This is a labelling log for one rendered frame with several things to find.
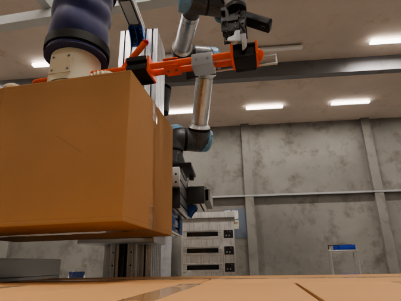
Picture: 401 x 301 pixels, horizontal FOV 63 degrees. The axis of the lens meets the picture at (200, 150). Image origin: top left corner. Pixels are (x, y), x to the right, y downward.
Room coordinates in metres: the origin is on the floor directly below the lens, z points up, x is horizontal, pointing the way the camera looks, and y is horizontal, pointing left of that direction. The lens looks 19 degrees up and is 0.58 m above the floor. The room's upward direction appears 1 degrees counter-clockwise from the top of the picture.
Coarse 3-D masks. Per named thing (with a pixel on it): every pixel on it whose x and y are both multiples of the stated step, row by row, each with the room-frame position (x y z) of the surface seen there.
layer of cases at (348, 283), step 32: (0, 288) 0.68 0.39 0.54; (32, 288) 0.67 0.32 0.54; (64, 288) 0.65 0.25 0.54; (96, 288) 0.63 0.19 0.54; (128, 288) 0.61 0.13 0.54; (160, 288) 0.60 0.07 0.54; (192, 288) 0.59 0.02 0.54; (224, 288) 0.57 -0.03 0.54; (256, 288) 0.56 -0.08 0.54; (288, 288) 0.55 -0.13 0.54; (320, 288) 0.53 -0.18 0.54; (352, 288) 0.52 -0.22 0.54; (384, 288) 0.51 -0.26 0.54
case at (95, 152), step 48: (0, 96) 0.83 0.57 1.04; (48, 96) 0.80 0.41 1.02; (96, 96) 0.77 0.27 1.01; (144, 96) 0.86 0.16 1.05; (0, 144) 0.82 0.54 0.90; (48, 144) 0.79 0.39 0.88; (96, 144) 0.77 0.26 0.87; (144, 144) 0.87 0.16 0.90; (0, 192) 0.82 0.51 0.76; (48, 192) 0.79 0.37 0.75; (96, 192) 0.76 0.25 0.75; (144, 192) 0.88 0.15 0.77; (0, 240) 1.16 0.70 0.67; (48, 240) 1.21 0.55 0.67
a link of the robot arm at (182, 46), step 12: (180, 0) 0.94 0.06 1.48; (192, 0) 0.94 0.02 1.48; (204, 0) 0.95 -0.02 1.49; (180, 12) 0.98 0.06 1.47; (192, 12) 0.98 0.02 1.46; (204, 12) 0.98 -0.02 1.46; (180, 24) 1.09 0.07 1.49; (192, 24) 1.06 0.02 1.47; (180, 36) 1.15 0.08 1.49; (192, 36) 1.16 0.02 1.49; (180, 48) 1.24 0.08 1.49; (192, 48) 1.31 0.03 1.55
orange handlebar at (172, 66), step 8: (216, 56) 0.88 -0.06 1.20; (224, 56) 0.88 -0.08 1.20; (152, 64) 0.92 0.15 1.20; (160, 64) 0.92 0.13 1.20; (168, 64) 0.91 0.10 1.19; (176, 64) 0.91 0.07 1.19; (184, 64) 0.91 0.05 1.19; (216, 64) 0.92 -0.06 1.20; (224, 64) 0.92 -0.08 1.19; (160, 72) 0.96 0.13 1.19; (168, 72) 0.94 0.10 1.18; (176, 72) 0.95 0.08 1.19; (40, 80) 1.00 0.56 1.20
